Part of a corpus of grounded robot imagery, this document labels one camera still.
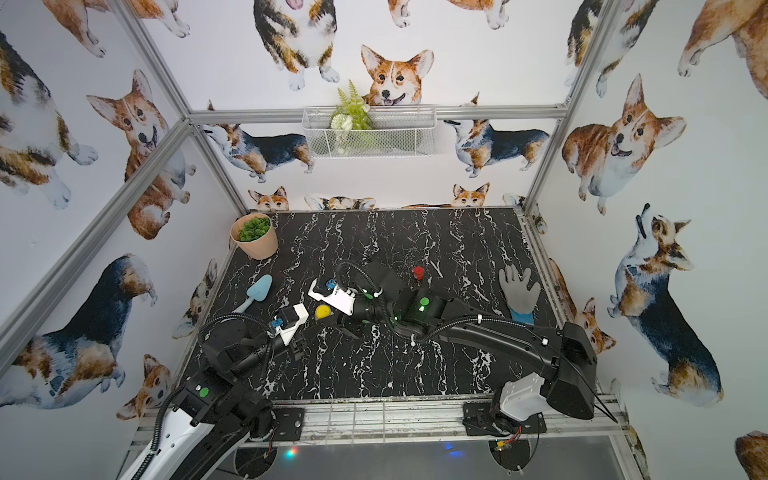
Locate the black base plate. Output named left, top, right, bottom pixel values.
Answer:
left=462, top=402, right=547, bottom=438
left=256, top=407, right=306, bottom=443

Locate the light blue garden trowel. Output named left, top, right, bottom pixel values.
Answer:
left=233, top=274, right=273, bottom=313

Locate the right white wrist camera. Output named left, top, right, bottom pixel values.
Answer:
left=308, top=278, right=356, bottom=316

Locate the beige pot with green plant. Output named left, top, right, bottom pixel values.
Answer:
left=230, top=213, right=278, bottom=260

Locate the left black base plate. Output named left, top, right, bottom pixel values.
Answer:
left=256, top=407, right=306, bottom=443

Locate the white wire wall basket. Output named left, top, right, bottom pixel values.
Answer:
left=302, top=106, right=437, bottom=159

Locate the grey rubber glove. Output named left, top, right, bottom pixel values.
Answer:
left=499, top=265, right=541, bottom=325

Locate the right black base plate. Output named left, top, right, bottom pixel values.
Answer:
left=462, top=402, right=547, bottom=438

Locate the green fern plant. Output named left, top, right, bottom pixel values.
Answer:
left=330, top=81, right=373, bottom=131

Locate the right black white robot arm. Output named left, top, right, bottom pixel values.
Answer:
left=309, top=261, right=597, bottom=424

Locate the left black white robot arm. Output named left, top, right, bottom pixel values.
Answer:
left=122, top=304, right=321, bottom=479

